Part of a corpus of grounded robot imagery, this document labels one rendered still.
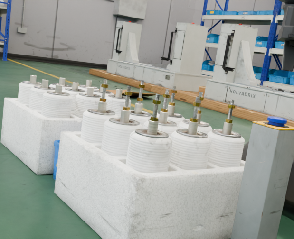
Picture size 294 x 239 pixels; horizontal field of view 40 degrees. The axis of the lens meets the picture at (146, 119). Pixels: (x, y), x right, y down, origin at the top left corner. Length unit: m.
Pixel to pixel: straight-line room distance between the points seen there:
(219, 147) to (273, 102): 2.34
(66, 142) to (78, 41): 6.58
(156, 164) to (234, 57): 3.03
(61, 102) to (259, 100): 2.33
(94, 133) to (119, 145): 0.12
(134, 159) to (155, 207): 0.11
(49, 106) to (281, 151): 0.75
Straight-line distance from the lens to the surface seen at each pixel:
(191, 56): 4.42
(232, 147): 1.00
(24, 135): 1.41
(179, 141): 0.92
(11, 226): 0.97
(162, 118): 1.03
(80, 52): 7.66
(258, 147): 0.87
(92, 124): 1.04
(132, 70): 5.05
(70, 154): 1.07
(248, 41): 3.94
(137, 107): 1.13
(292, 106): 3.21
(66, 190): 1.10
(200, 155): 0.93
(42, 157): 1.30
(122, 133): 0.93
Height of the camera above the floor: 0.42
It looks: 9 degrees down
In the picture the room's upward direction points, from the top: 8 degrees clockwise
